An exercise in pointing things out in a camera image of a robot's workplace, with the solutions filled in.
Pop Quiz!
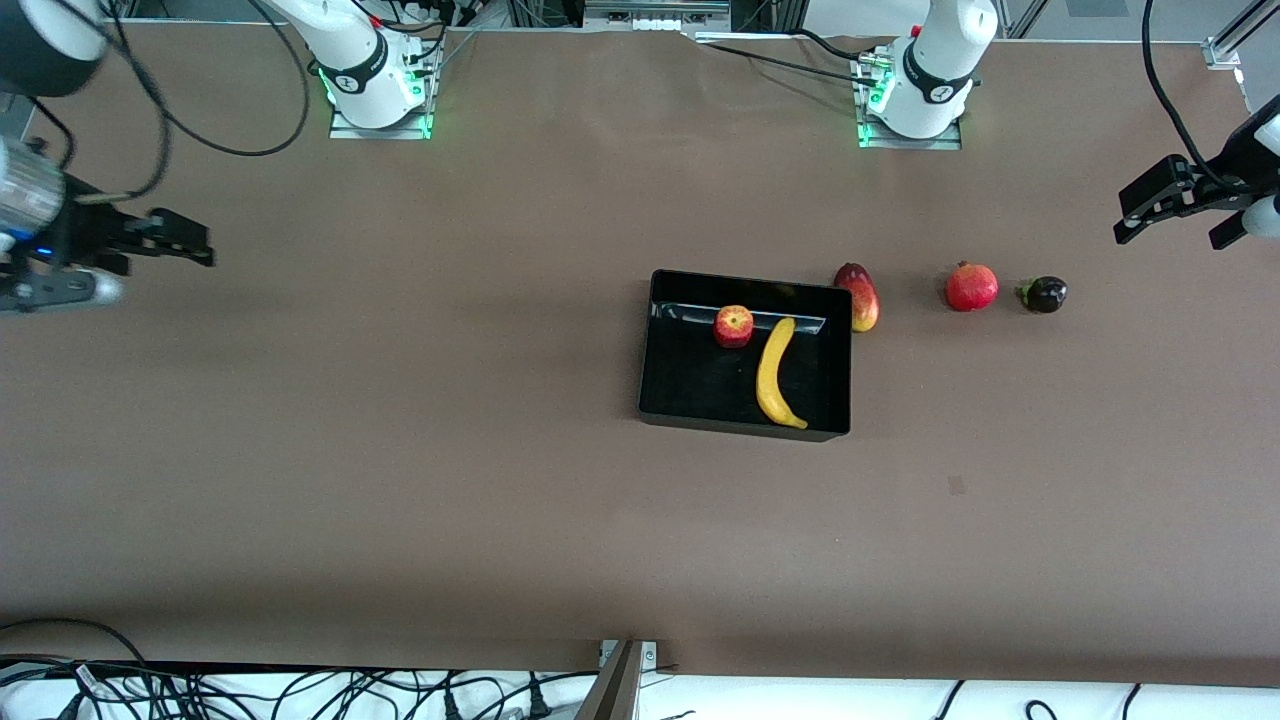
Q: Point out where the yellow banana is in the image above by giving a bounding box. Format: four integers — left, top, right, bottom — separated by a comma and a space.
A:
756, 317, 809, 431

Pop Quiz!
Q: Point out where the black rectangular tray box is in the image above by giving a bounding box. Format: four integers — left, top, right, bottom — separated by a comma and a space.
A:
638, 268, 853, 442

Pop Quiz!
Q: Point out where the dark purple mangosteen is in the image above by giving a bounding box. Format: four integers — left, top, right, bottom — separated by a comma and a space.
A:
1017, 276, 1069, 315

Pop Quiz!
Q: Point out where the red pomegranate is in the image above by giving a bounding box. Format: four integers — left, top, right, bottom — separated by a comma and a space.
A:
945, 260, 1000, 313

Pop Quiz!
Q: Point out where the red yellow mango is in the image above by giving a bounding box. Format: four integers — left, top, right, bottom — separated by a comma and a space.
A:
834, 262, 881, 333

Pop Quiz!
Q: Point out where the aluminium frame profile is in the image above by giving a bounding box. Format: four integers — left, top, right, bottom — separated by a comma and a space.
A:
1203, 0, 1280, 71

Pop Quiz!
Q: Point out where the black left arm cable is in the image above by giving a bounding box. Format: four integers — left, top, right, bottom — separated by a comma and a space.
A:
1140, 0, 1236, 191

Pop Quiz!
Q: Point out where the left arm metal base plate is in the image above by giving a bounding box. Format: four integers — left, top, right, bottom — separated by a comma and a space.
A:
856, 45, 964, 151

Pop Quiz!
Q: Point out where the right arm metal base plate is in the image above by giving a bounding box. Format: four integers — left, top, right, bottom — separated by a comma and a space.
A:
328, 60, 435, 141

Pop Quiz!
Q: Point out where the black looped floor cable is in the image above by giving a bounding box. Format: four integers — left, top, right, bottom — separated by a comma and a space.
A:
0, 617, 151, 691

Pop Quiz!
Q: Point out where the black base cable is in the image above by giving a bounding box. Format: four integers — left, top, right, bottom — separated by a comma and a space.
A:
700, 28, 891, 91

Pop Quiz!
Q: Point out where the silver metal frame unit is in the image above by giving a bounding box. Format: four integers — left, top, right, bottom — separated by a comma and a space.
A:
583, 0, 733, 33

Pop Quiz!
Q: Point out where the aluminium profile post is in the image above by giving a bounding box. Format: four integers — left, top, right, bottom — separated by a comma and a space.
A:
573, 640, 646, 720

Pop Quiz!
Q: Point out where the small metal corner bracket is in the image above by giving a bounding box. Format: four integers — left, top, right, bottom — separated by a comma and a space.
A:
598, 640, 659, 673

